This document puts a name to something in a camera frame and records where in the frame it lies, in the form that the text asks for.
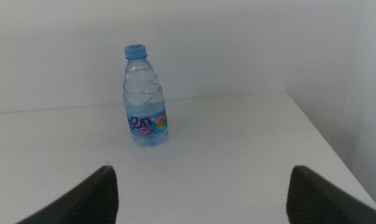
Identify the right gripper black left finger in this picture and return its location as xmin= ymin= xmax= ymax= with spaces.
xmin=16 ymin=165 xmax=119 ymax=224

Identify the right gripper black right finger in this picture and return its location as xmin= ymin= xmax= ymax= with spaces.
xmin=286 ymin=165 xmax=376 ymax=224

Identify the clear water bottle blue cap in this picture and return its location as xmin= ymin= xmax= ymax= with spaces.
xmin=122 ymin=44 xmax=169 ymax=147

